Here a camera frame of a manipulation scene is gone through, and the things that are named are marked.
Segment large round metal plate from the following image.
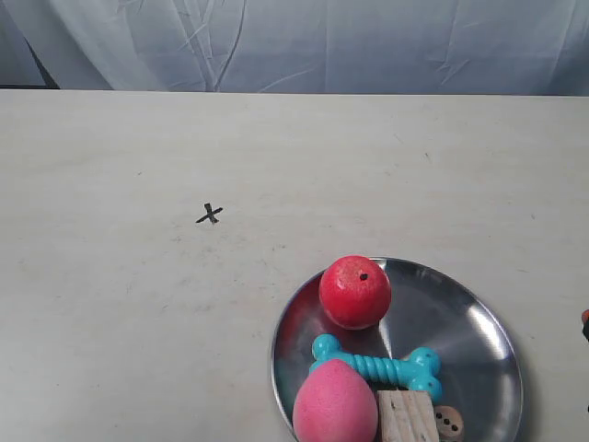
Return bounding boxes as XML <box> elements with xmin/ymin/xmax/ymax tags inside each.
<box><xmin>270</xmin><ymin>258</ymin><xmax>525</xmax><ymax>441</ymax></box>

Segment wooden die black dots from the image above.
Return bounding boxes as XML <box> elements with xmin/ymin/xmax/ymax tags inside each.
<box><xmin>433</xmin><ymin>405</ymin><xmax>465</xmax><ymax>442</ymax></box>

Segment teal rubber bone toy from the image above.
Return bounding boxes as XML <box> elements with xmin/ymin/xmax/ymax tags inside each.
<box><xmin>309</xmin><ymin>333</ymin><xmax>443</xmax><ymax>402</ymax></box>

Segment light wooden block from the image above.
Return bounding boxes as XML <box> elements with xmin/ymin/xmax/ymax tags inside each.
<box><xmin>377</xmin><ymin>390</ymin><xmax>440</xmax><ymax>442</ymax></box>

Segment red toy apple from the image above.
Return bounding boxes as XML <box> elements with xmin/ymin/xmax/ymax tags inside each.
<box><xmin>318</xmin><ymin>255</ymin><xmax>392</xmax><ymax>331</ymax></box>

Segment pink foam egg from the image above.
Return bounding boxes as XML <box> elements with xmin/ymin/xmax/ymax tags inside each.
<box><xmin>293</xmin><ymin>360</ymin><xmax>378</xmax><ymax>441</ymax></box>

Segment white wrinkled backdrop cloth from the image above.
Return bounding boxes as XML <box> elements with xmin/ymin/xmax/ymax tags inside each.
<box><xmin>1</xmin><ymin>1</ymin><xmax>588</xmax><ymax>96</ymax></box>

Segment black cross mark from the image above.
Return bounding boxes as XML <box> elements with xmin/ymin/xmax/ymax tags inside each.
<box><xmin>195</xmin><ymin>203</ymin><xmax>224</xmax><ymax>225</ymax></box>

